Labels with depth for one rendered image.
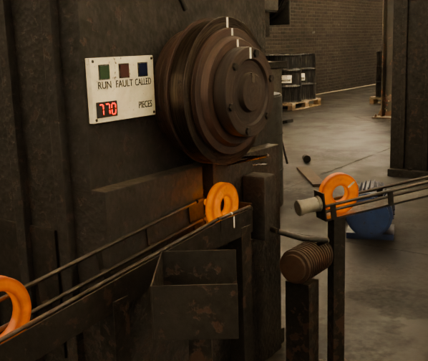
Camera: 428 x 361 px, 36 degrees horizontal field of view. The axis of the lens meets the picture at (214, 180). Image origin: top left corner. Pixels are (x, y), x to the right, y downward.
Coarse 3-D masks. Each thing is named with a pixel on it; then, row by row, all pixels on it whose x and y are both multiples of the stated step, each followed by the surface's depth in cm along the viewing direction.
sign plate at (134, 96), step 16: (96, 64) 180; (112, 64) 185; (96, 80) 180; (112, 80) 186; (128, 80) 191; (144, 80) 196; (96, 96) 181; (112, 96) 186; (128, 96) 191; (144, 96) 197; (96, 112) 182; (128, 112) 192; (144, 112) 198
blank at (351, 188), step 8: (328, 176) 243; (336, 176) 241; (344, 176) 242; (328, 184) 241; (336, 184) 242; (344, 184) 243; (352, 184) 244; (328, 192) 242; (344, 192) 247; (352, 192) 245; (328, 200) 242; (328, 208) 243; (344, 208) 245
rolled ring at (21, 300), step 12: (0, 276) 149; (0, 288) 148; (12, 288) 151; (24, 288) 154; (12, 300) 155; (24, 300) 154; (12, 312) 156; (24, 312) 155; (12, 324) 154; (0, 336) 153
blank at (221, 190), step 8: (216, 184) 217; (224, 184) 217; (216, 192) 214; (224, 192) 217; (232, 192) 221; (208, 200) 214; (216, 200) 214; (224, 200) 223; (232, 200) 221; (208, 208) 214; (216, 208) 214; (224, 208) 223; (232, 208) 222; (208, 216) 215; (216, 216) 215
